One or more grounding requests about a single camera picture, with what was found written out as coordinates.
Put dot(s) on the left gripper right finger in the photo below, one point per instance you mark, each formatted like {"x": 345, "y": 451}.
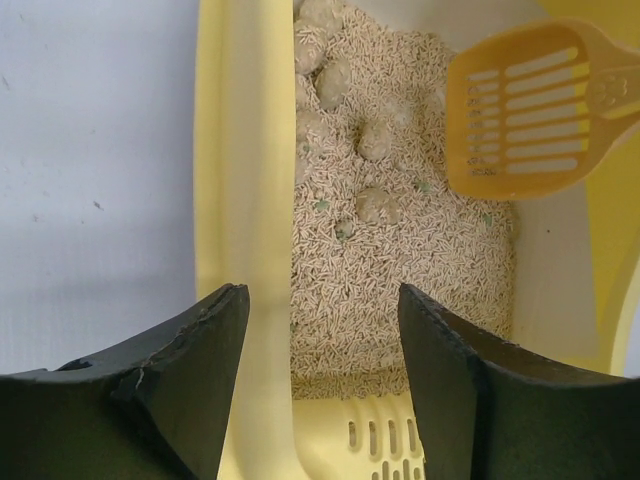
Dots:
{"x": 489, "y": 409}

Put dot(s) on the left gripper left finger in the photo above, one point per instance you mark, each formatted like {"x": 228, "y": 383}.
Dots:
{"x": 155, "y": 406}

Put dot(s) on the yellow litter box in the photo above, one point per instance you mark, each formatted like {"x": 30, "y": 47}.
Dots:
{"x": 577, "y": 288}

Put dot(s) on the litter clump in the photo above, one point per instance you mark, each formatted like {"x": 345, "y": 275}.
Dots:
{"x": 326, "y": 13}
{"x": 311, "y": 128}
{"x": 375, "y": 140}
{"x": 375, "y": 206}
{"x": 310, "y": 44}
{"x": 332, "y": 83}

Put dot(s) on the yellow litter scoop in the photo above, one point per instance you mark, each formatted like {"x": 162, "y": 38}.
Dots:
{"x": 535, "y": 109}

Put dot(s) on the cat litter sand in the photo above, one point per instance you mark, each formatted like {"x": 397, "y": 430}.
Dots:
{"x": 345, "y": 273}

